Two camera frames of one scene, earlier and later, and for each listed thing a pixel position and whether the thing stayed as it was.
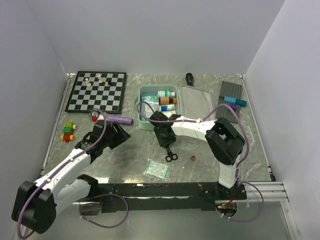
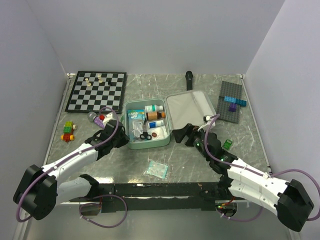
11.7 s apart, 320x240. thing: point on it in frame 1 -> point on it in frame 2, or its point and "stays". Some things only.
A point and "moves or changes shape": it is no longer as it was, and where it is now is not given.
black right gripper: [162, 142] -> [190, 130]
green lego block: [68, 127] stays
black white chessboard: [92, 90] stays
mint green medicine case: [193, 101] moves or changes shape
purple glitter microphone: [119, 119] -> [93, 117]
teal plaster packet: [157, 169] stays
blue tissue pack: [149, 97] -> [138, 114]
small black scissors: [170, 156] -> [145, 135]
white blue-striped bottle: [166, 107] moves or changes shape
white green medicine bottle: [163, 93] -> [152, 108]
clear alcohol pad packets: [147, 109] -> [136, 127]
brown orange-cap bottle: [167, 100] moves or changes shape
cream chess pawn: [88, 84] stays
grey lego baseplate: [228, 89] stays
